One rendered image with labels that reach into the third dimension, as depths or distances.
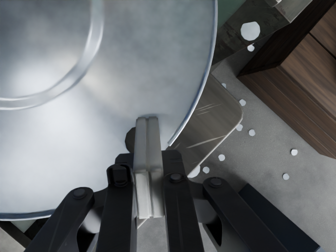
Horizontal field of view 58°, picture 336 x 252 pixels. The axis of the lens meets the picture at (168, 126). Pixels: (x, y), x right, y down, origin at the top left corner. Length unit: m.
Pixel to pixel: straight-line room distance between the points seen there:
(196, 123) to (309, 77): 0.54
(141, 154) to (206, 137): 0.08
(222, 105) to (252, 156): 0.85
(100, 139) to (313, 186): 1.02
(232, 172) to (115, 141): 0.87
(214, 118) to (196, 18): 0.07
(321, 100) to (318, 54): 0.10
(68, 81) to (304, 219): 1.07
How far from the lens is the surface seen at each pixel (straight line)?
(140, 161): 0.16
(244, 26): 0.38
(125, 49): 0.22
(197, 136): 0.23
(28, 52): 0.23
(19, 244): 0.43
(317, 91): 0.75
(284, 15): 0.43
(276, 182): 1.13
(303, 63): 0.73
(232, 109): 0.23
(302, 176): 1.16
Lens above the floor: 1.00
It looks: 84 degrees down
